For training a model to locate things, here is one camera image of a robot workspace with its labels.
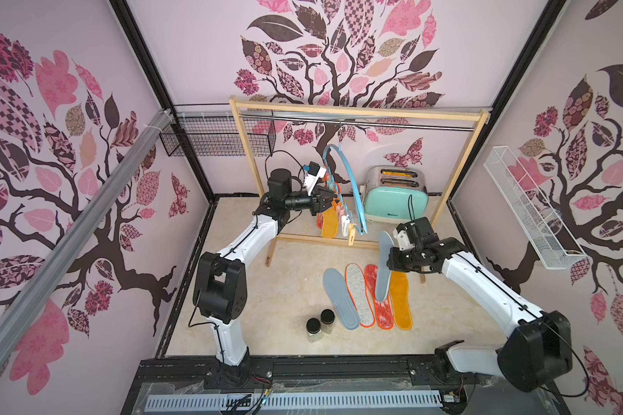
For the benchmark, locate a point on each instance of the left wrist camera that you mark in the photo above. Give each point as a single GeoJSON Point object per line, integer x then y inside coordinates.
{"type": "Point", "coordinates": [314, 176]}

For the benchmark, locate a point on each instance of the yellow insole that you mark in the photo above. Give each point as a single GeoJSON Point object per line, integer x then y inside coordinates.
{"type": "Point", "coordinates": [398, 296]}
{"type": "Point", "coordinates": [330, 223]}

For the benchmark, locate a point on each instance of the right black lid jar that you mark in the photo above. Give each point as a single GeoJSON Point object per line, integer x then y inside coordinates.
{"type": "Point", "coordinates": [327, 320]}

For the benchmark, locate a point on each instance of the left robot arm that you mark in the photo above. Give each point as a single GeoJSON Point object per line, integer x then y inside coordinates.
{"type": "Point", "coordinates": [220, 291]}

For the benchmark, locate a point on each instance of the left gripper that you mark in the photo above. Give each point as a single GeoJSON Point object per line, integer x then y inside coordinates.
{"type": "Point", "coordinates": [317, 201]}

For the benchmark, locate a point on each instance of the red orange insole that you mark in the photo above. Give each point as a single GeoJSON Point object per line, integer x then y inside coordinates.
{"type": "Point", "coordinates": [382, 310]}
{"type": "Point", "coordinates": [320, 221]}

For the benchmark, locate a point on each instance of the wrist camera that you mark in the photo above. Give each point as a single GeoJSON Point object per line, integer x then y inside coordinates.
{"type": "Point", "coordinates": [314, 176]}
{"type": "Point", "coordinates": [403, 241]}

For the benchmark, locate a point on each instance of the orange rimmed grey insole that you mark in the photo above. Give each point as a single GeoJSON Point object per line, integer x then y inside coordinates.
{"type": "Point", "coordinates": [356, 284]}

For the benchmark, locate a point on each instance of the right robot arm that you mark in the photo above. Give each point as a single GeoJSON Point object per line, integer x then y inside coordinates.
{"type": "Point", "coordinates": [537, 349]}

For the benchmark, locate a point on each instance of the black lid jar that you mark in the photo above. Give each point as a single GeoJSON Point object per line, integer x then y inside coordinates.
{"type": "Point", "coordinates": [327, 320]}
{"type": "Point", "coordinates": [314, 329]}

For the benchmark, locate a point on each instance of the mint green toaster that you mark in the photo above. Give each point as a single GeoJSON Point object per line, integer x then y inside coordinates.
{"type": "Point", "coordinates": [395, 194]}

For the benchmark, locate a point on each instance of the white wire basket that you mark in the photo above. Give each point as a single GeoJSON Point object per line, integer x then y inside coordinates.
{"type": "Point", "coordinates": [517, 180]}

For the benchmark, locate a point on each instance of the left black lid jar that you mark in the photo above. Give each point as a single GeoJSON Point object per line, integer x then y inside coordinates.
{"type": "Point", "coordinates": [314, 329]}

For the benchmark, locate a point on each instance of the aluminium frame bar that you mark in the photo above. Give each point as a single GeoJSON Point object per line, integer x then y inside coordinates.
{"type": "Point", "coordinates": [32, 298]}

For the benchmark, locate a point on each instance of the white slotted cable duct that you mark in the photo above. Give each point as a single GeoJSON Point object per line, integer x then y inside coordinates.
{"type": "Point", "coordinates": [280, 401]}

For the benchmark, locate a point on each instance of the black wire basket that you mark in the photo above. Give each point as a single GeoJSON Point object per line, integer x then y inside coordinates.
{"type": "Point", "coordinates": [215, 134]}

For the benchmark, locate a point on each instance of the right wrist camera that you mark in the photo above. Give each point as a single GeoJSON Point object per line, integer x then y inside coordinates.
{"type": "Point", "coordinates": [403, 241]}

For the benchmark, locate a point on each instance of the wooden clothes rack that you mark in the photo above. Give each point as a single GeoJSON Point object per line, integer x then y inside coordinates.
{"type": "Point", "coordinates": [249, 155]}

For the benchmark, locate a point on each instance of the grey blue insole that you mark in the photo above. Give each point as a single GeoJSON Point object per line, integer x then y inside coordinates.
{"type": "Point", "coordinates": [337, 291]}

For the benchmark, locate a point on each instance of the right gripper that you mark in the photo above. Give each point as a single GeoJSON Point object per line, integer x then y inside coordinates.
{"type": "Point", "coordinates": [399, 258]}

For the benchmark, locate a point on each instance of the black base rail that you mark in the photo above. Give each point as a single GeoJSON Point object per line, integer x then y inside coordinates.
{"type": "Point", "coordinates": [462, 394]}

